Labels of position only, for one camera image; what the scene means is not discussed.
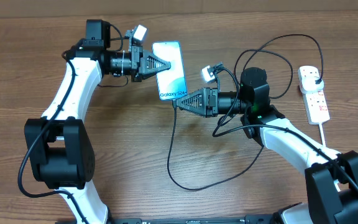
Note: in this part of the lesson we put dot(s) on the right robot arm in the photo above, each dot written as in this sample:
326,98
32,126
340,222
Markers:
331,177

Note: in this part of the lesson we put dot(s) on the Samsung Galaxy smartphone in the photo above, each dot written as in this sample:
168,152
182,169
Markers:
171,83

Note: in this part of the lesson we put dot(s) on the white charger plug adapter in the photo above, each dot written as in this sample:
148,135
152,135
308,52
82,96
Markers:
310,85

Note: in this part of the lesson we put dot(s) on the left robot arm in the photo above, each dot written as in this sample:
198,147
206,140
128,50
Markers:
60,158

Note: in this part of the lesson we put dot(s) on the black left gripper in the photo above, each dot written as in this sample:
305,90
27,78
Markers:
143,55

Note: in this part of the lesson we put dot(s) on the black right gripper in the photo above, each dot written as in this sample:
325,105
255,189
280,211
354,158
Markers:
208,106

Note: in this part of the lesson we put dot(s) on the white power strip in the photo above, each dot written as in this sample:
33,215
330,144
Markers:
315,103

